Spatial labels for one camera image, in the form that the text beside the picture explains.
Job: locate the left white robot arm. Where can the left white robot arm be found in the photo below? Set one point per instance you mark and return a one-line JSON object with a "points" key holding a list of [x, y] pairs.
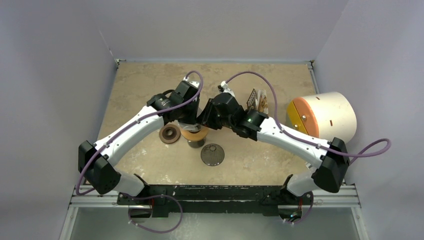
{"points": [[97, 161]]}

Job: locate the white cylinder drum orange lid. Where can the white cylinder drum orange lid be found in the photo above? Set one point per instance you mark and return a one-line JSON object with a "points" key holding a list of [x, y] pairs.
{"points": [[324, 115]]}

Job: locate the wooden ring dripper stand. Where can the wooden ring dripper stand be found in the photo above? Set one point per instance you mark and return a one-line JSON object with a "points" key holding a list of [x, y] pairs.
{"points": [[195, 139]]}

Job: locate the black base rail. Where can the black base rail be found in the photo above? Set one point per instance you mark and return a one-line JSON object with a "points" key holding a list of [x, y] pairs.
{"points": [[267, 200]]}

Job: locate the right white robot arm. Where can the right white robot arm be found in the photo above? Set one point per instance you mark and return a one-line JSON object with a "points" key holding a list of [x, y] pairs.
{"points": [[328, 159]]}

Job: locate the dark ribbed glass cone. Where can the dark ribbed glass cone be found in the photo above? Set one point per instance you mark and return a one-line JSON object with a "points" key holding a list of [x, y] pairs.
{"points": [[212, 154]]}

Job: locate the orange filter paper box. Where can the orange filter paper box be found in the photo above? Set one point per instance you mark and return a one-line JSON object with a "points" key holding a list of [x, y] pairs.
{"points": [[258, 100]]}

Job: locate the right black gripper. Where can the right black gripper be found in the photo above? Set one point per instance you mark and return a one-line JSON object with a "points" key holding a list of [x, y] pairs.
{"points": [[208, 115]]}

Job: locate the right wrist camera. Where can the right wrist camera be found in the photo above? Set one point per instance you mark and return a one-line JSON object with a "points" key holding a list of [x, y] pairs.
{"points": [[223, 87]]}

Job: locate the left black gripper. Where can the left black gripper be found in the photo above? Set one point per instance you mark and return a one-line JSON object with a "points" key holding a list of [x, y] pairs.
{"points": [[191, 120]]}

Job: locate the brown wooden round coaster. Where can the brown wooden round coaster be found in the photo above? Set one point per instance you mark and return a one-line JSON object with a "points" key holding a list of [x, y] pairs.
{"points": [[169, 134]]}

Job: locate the white paper coffee filter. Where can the white paper coffee filter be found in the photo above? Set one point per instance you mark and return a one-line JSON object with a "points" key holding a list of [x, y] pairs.
{"points": [[193, 128]]}

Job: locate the aluminium frame rail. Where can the aluminium frame rail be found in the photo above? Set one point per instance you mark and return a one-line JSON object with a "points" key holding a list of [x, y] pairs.
{"points": [[347, 197]]}

